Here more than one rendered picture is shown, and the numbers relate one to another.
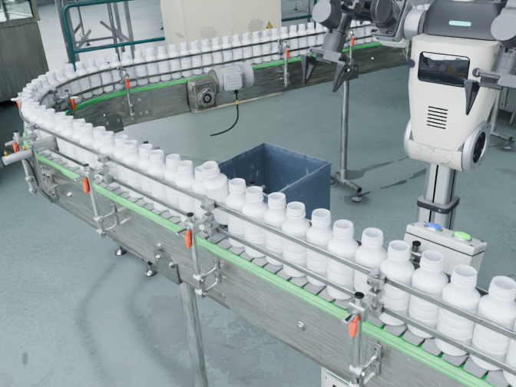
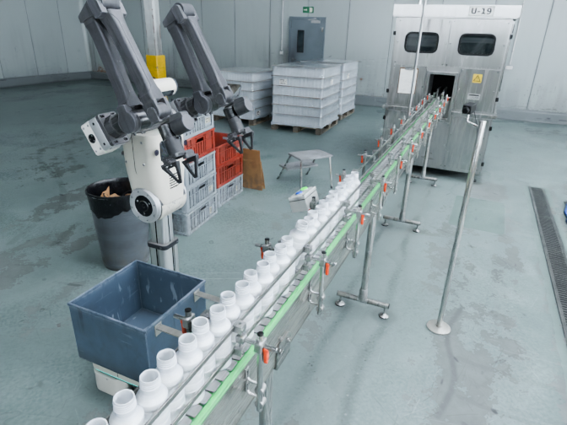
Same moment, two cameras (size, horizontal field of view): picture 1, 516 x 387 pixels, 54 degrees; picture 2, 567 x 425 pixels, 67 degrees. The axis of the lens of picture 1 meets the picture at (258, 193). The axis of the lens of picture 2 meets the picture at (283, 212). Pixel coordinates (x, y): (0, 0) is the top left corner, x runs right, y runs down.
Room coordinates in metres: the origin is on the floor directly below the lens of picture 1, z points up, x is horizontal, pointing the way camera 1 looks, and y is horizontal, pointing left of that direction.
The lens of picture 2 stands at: (1.57, 1.25, 1.77)
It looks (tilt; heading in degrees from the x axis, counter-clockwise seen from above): 23 degrees down; 249
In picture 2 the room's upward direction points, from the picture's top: 2 degrees clockwise
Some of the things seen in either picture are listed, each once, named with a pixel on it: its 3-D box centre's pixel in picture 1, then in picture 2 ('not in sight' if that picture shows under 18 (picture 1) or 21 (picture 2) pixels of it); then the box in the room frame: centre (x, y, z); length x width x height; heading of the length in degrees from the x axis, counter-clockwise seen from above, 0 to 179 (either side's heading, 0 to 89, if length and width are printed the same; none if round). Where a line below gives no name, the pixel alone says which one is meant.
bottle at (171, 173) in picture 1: (176, 185); (269, 277); (1.21, 0.21, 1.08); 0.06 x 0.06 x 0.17
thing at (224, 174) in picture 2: not in sight; (214, 168); (0.70, -3.24, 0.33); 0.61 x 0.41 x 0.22; 49
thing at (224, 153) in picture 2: not in sight; (214, 148); (0.69, -3.25, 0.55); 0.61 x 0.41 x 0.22; 49
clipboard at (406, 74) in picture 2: not in sight; (407, 80); (-1.89, -3.55, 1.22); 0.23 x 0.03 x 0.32; 136
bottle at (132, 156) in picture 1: (135, 169); (242, 310); (1.33, 0.35, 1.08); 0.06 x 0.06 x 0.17
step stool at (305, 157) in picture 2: not in sight; (305, 167); (-0.45, -3.40, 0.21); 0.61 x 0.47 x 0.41; 99
